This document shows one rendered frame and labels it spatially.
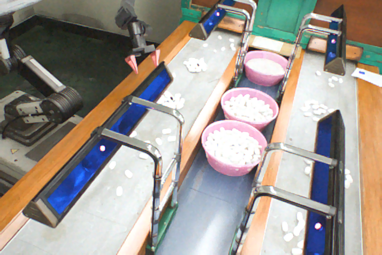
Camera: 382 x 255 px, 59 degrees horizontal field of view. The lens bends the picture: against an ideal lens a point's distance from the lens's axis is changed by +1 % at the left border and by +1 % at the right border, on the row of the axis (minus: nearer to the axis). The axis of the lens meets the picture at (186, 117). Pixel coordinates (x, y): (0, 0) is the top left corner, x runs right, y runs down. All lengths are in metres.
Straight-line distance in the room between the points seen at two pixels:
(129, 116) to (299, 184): 0.70
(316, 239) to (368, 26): 1.61
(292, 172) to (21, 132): 1.25
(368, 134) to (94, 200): 1.17
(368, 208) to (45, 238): 1.05
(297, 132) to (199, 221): 0.62
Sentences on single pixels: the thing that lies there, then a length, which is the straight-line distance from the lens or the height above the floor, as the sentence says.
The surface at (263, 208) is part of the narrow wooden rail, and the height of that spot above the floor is 0.76.
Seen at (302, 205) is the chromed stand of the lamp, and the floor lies 1.11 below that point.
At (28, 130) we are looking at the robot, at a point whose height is 0.53.
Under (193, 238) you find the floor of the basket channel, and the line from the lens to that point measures 1.17.
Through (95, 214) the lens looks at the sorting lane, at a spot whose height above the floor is 0.74.
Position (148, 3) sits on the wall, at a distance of 3.33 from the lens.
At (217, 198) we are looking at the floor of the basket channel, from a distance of 1.27.
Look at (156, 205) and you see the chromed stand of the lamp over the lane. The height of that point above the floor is 0.92.
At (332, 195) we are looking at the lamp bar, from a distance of 0.81.
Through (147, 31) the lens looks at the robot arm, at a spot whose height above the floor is 1.02.
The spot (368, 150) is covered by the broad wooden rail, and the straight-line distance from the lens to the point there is 1.58.
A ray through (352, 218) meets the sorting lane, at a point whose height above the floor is 0.74.
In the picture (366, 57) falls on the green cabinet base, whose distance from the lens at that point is 2.25.
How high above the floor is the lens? 1.67
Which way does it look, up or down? 39 degrees down
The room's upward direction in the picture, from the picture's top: 7 degrees clockwise
